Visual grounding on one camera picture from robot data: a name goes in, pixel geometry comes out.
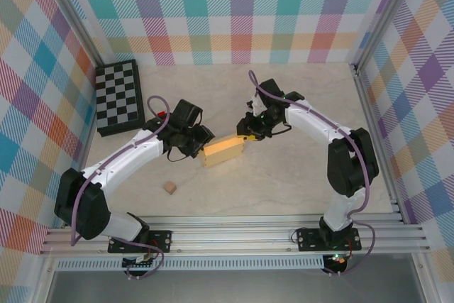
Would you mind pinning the orange cardboard paper box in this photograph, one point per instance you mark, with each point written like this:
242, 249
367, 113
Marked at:
223, 154

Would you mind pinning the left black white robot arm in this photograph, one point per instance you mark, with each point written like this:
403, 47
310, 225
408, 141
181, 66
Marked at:
124, 154

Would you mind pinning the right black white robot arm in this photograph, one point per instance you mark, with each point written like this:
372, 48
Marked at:
312, 122

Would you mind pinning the red block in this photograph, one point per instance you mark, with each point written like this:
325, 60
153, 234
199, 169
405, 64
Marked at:
162, 115

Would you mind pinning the small wooden cube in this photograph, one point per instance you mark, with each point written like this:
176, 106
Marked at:
170, 187

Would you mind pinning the black grey chessboard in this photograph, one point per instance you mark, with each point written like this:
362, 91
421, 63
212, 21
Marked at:
117, 97

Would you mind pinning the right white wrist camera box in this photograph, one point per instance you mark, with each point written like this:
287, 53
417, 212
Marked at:
256, 104

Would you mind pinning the aluminium side rail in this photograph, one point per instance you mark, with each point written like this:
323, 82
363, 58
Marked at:
365, 104

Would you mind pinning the wide aluminium mounting rail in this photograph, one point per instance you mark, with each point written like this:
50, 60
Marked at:
230, 235

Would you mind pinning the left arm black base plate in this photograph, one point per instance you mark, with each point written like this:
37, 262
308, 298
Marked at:
161, 241

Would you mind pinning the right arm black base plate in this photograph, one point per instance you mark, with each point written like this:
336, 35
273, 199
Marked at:
308, 239

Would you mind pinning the aluminium frame post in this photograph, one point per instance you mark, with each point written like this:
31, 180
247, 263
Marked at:
71, 12
386, 12

